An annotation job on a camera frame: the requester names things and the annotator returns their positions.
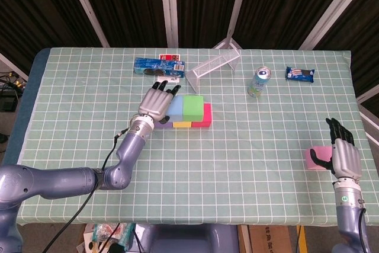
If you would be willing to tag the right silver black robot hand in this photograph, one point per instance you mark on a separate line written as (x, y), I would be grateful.
(346, 158)

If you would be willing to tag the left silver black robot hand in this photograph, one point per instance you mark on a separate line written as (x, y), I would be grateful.
(155, 102)

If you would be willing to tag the light blue foam cube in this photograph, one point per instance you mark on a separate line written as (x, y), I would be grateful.
(177, 108)

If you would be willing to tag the light pink foam cube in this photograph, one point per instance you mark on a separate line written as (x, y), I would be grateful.
(322, 152)

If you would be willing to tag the purple foam cube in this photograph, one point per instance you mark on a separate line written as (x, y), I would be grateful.
(168, 125)

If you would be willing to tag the yellow foam cube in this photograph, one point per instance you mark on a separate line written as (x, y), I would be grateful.
(182, 124)

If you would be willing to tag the green foam cube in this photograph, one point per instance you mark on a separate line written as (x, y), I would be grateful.
(193, 108)

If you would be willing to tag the magenta foam cube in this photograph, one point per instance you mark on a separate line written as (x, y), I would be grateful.
(207, 115)

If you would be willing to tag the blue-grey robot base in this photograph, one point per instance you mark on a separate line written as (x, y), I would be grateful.
(183, 239)

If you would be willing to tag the white paper card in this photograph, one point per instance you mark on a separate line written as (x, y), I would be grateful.
(173, 78)

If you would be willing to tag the blue cookie box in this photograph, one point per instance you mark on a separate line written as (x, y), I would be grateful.
(160, 67)

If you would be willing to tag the red card box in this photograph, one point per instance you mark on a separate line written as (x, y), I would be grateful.
(170, 57)

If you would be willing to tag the green checked tablecloth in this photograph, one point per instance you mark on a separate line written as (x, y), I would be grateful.
(207, 176)

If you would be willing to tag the blue snack packet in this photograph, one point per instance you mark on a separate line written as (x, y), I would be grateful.
(299, 74)

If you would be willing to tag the dark pleated curtain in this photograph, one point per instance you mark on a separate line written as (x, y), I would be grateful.
(133, 4)

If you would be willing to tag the light blue drink can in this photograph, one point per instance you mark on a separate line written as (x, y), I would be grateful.
(258, 84)

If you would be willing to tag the brown cardboard box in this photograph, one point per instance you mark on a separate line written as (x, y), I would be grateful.
(269, 239)

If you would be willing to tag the teal snack bag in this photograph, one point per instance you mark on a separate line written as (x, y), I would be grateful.
(103, 232)

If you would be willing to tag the black equipment box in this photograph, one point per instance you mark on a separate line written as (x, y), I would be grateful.
(7, 102)

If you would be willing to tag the white frame bar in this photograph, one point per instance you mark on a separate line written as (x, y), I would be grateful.
(370, 127)
(368, 94)
(13, 67)

